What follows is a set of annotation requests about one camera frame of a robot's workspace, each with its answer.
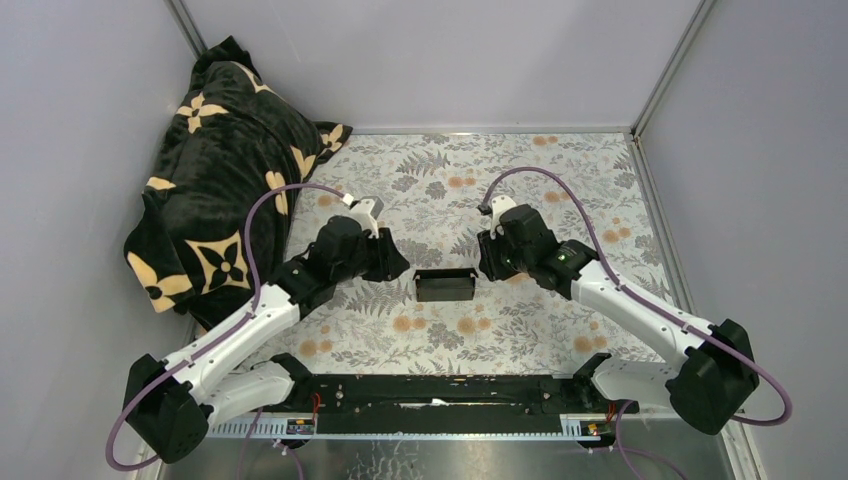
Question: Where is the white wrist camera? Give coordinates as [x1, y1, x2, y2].
[349, 196, 384, 232]
[484, 195, 517, 234]

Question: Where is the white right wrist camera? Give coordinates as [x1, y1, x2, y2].
[484, 195, 517, 234]

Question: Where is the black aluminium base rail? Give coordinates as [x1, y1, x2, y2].
[156, 372, 746, 439]

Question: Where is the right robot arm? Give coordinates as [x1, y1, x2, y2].
[477, 196, 760, 435]

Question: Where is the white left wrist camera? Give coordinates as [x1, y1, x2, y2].
[349, 196, 384, 232]

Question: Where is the black paper box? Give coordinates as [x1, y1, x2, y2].
[413, 268, 478, 303]

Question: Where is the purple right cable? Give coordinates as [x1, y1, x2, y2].
[477, 165, 794, 480]

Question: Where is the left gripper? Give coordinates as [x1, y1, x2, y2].
[333, 228, 412, 286]

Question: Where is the purple cable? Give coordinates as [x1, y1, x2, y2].
[477, 165, 794, 480]
[103, 181, 366, 472]

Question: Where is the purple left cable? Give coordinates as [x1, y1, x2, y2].
[103, 181, 366, 472]

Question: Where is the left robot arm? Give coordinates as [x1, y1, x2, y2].
[122, 215, 410, 464]

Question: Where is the black floral blanket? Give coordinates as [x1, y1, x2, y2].
[124, 37, 352, 323]

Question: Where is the floral tablecloth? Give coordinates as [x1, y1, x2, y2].
[251, 133, 673, 374]

